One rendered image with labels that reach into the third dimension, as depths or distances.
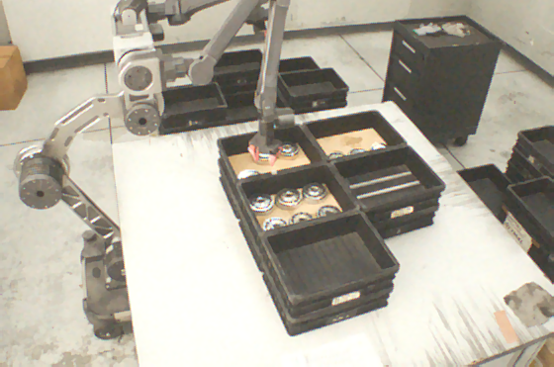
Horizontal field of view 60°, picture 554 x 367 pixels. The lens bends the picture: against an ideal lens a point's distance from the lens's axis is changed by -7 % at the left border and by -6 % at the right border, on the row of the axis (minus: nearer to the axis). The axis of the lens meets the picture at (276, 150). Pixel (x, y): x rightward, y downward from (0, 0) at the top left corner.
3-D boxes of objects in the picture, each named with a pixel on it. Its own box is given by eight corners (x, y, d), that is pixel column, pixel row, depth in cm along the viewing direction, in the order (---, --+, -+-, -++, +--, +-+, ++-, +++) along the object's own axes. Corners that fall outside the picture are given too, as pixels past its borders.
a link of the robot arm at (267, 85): (269, -16, 173) (278, -17, 163) (284, -13, 175) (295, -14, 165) (251, 106, 183) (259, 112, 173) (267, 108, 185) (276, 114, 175)
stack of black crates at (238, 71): (216, 130, 365) (214, 74, 338) (208, 108, 387) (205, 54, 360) (270, 122, 375) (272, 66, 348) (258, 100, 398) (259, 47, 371)
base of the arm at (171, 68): (158, 79, 172) (155, 47, 164) (182, 76, 174) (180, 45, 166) (162, 92, 165) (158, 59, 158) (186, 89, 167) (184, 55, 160)
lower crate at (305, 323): (288, 340, 171) (290, 321, 164) (259, 276, 193) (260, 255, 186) (390, 307, 183) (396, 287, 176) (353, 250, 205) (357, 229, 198)
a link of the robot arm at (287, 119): (255, 95, 182) (262, 99, 174) (286, 91, 185) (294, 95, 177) (258, 128, 185) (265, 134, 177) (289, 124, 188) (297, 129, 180)
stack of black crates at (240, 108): (230, 163, 335) (228, 120, 314) (219, 137, 357) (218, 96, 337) (288, 153, 345) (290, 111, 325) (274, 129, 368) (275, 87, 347)
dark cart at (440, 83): (404, 161, 367) (428, 47, 312) (376, 127, 400) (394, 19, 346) (471, 147, 382) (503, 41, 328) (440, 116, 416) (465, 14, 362)
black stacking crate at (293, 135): (235, 203, 209) (235, 182, 202) (217, 160, 231) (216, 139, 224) (324, 183, 221) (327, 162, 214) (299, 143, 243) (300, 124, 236)
